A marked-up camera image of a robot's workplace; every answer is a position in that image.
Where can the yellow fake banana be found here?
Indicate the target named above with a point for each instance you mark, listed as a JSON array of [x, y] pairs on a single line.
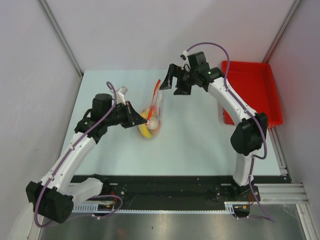
[[143, 128]]

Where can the white fake radish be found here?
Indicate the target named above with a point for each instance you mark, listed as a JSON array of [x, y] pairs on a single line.
[[153, 123]]

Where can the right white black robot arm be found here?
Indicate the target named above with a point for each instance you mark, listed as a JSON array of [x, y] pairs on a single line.
[[250, 131]]

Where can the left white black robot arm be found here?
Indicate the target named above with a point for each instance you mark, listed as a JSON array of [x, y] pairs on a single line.
[[52, 197]]

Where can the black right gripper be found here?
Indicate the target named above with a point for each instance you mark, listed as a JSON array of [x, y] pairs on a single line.
[[173, 71]]

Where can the aluminium frame rail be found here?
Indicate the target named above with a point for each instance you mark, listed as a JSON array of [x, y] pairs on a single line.
[[282, 193]]

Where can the red plastic tray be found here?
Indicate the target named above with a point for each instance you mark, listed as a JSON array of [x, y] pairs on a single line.
[[255, 84]]

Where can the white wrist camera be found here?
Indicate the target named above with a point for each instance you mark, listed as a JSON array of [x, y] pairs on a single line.
[[185, 54], [120, 95]]

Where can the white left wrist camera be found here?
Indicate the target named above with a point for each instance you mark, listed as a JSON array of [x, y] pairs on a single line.
[[120, 95]]

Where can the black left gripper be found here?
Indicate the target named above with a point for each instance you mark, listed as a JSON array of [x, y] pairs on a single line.
[[134, 117]]

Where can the clear zip top bag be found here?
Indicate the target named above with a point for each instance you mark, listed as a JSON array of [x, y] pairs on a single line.
[[154, 108]]

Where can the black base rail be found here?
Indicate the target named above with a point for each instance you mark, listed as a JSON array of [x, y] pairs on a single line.
[[175, 193]]

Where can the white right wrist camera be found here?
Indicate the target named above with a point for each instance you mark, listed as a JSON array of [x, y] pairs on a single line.
[[185, 54]]

